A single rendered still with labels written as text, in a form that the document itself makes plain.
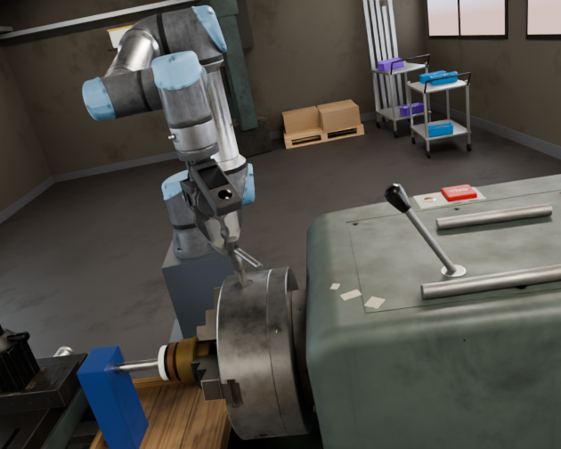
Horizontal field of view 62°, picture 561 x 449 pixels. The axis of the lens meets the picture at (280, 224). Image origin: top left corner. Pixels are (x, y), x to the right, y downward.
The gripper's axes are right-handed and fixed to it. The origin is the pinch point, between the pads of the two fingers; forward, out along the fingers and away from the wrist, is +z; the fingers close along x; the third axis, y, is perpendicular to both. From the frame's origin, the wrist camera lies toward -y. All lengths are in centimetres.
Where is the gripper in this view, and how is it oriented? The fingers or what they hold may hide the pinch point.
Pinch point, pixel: (229, 251)
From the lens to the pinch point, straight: 88.4
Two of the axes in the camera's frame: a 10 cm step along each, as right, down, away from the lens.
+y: -5.0, -2.8, 8.2
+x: -8.5, 3.6, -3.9
